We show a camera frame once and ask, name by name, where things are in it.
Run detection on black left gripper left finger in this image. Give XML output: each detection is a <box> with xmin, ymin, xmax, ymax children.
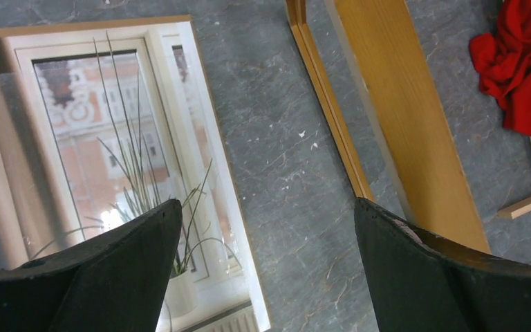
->
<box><xmin>0</xmin><ymin>199</ymin><xmax>183</xmax><ymax>331</ymax></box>

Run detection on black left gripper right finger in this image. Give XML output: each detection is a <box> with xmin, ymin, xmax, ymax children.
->
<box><xmin>354</xmin><ymin>198</ymin><xmax>531</xmax><ymax>331</ymax></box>

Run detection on plant window photo print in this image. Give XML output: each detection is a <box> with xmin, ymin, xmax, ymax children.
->
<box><xmin>0</xmin><ymin>15</ymin><xmax>271</xmax><ymax>331</ymax></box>

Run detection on red t-shirt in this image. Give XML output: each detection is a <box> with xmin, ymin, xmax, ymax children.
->
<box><xmin>469</xmin><ymin>1</ymin><xmax>531</xmax><ymax>136</ymax></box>

